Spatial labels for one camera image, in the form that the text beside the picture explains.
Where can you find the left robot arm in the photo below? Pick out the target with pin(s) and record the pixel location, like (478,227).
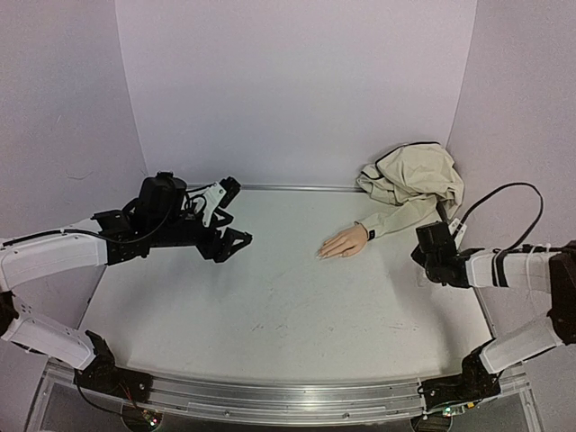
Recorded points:
(52,252)

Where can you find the small circuit board left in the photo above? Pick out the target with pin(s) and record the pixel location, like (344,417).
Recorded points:
(148,417)

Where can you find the small circuit board right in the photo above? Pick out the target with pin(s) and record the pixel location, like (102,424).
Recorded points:
(456,410)

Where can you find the mannequin hand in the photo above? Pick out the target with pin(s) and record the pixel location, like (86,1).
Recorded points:
(346,243)

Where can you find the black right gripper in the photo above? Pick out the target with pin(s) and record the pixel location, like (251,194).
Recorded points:
(423,264)

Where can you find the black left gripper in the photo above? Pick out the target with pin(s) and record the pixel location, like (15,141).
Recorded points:
(223,251)

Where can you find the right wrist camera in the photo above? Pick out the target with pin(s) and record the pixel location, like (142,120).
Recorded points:
(457,230)

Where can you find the small circuit board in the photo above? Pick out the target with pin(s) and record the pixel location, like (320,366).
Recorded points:
(148,417)
(456,410)

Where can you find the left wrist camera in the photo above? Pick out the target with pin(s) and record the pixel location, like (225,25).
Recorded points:
(218,195)

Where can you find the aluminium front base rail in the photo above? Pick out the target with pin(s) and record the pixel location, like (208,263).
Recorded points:
(283,403)

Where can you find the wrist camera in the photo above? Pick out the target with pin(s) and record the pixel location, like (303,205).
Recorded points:
(218,195)
(457,230)

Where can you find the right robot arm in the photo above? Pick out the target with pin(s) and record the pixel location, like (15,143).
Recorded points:
(549,270)

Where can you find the beige jacket cloth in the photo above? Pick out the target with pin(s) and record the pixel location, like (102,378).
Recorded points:
(410,182)

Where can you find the aluminium table edge rail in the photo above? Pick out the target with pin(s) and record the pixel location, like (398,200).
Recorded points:
(282,188)

